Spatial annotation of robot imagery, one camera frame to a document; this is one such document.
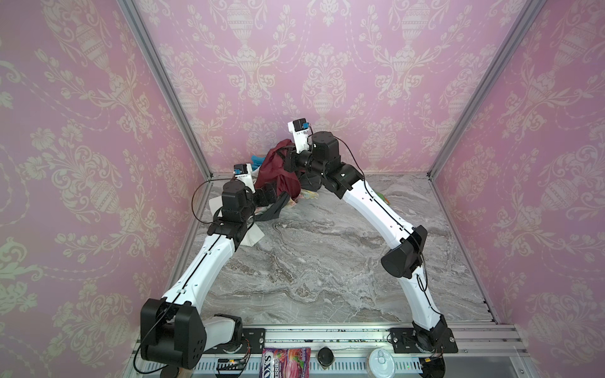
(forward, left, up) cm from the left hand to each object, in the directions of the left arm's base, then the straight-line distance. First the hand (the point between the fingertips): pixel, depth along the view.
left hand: (267, 182), depth 79 cm
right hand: (+4, -4, +11) cm, 13 cm away
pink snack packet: (-48, -8, -25) cm, 55 cm away
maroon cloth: (+3, -2, +2) cm, 4 cm away
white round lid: (-47, -36, -23) cm, 64 cm away
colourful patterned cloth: (+10, -12, -17) cm, 23 cm away
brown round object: (-51, +19, -18) cm, 57 cm away
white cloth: (-3, +9, -29) cm, 31 cm away
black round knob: (-47, -20, -17) cm, 54 cm away
